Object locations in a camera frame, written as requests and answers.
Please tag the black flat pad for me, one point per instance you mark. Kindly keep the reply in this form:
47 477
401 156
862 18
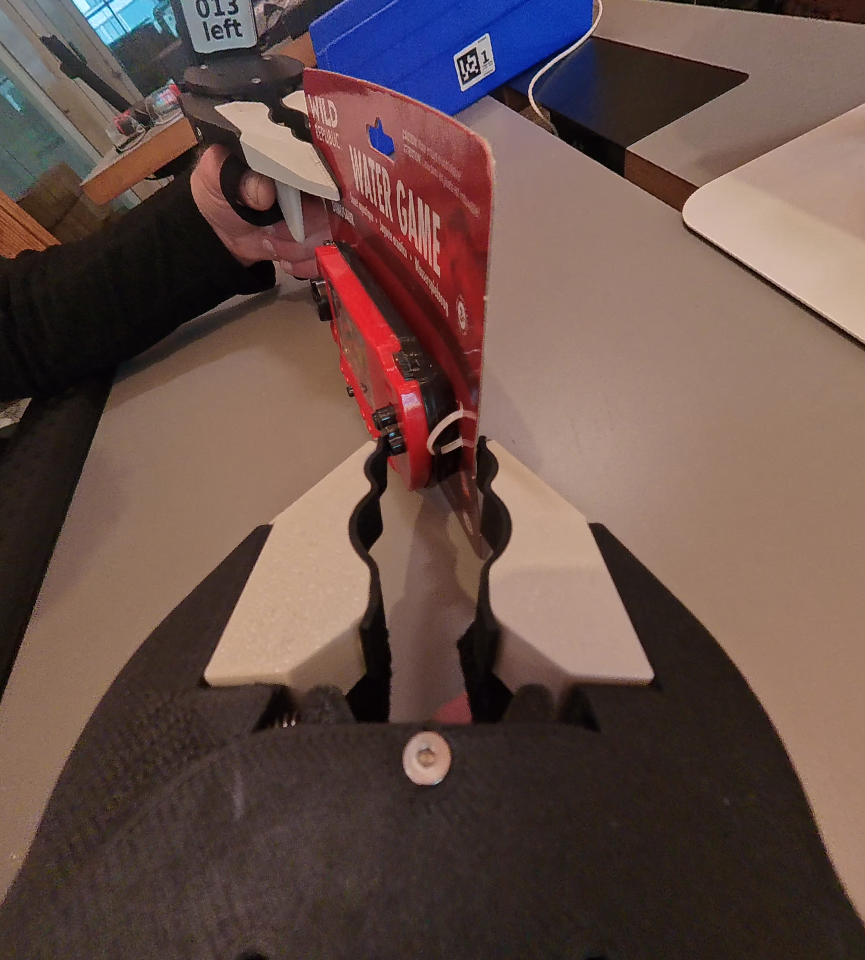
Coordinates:
642 90

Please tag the person's left hand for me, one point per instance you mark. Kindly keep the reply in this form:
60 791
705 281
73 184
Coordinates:
207 191

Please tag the blue plastic bin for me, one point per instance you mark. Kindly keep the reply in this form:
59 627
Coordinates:
402 37

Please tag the brown cardboard box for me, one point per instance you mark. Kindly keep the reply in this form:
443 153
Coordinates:
65 199

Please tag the grey storage box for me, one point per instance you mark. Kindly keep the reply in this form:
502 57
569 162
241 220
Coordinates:
144 56

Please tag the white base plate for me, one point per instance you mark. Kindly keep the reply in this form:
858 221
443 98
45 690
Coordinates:
777 210

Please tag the red handheld toy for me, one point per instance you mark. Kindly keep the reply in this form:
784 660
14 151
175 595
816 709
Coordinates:
417 187

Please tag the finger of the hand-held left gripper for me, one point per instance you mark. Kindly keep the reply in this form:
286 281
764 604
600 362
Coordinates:
297 112
275 150

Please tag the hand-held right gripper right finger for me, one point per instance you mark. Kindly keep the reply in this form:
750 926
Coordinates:
567 600

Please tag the wooden side table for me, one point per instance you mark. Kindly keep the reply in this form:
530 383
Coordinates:
140 165

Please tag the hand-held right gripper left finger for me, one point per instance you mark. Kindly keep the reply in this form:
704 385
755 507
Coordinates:
290 600

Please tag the person's left forearm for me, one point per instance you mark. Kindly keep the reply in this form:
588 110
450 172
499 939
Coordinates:
65 307

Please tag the clear safety glasses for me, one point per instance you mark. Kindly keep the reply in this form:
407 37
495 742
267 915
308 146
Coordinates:
155 105

